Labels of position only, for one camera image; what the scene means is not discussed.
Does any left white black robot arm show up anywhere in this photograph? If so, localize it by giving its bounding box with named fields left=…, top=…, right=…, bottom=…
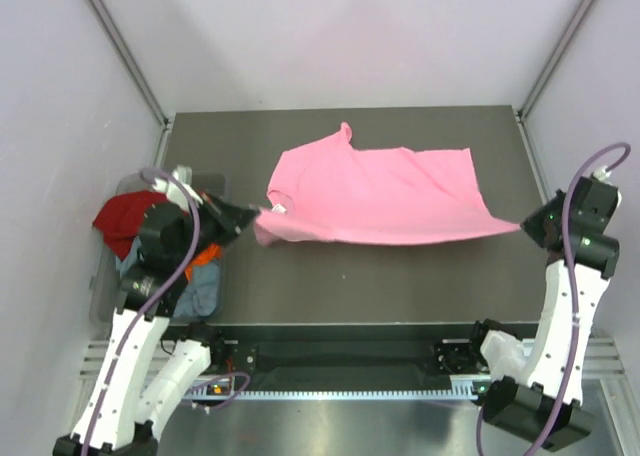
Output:
left=53, top=192, right=259, bottom=455

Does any slotted cable duct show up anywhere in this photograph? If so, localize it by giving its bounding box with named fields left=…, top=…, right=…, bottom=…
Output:
left=184, top=379, right=494, bottom=401

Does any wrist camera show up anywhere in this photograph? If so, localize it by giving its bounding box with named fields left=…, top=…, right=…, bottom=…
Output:
left=151, top=165, right=203, bottom=211
left=569, top=176, right=621, bottom=234

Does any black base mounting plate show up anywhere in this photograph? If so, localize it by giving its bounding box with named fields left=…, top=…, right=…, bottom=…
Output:
left=221, top=340, right=488, bottom=375

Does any orange t shirt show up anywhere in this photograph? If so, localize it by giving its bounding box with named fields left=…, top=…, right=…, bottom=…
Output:
left=184, top=244, right=223, bottom=282

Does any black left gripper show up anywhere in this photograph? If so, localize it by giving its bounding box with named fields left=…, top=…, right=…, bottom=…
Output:
left=172, top=191, right=260, bottom=269

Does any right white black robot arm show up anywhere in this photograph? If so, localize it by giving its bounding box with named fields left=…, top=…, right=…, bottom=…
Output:
left=466, top=191, right=621, bottom=452

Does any pink t shirt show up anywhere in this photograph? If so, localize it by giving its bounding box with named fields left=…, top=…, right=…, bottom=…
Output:
left=254, top=123, right=519, bottom=246

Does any red t shirt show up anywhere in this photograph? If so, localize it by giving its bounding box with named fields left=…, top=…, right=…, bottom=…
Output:
left=92, top=190, right=167, bottom=261

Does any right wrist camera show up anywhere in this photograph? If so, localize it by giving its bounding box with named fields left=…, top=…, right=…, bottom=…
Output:
left=569, top=176, right=621, bottom=234

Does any grey blue t shirt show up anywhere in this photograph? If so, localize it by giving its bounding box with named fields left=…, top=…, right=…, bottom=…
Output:
left=116, top=237, right=221, bottom=322

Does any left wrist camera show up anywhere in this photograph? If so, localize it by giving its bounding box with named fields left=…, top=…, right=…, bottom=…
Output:
left=151, top=165, right=203, bottom=211

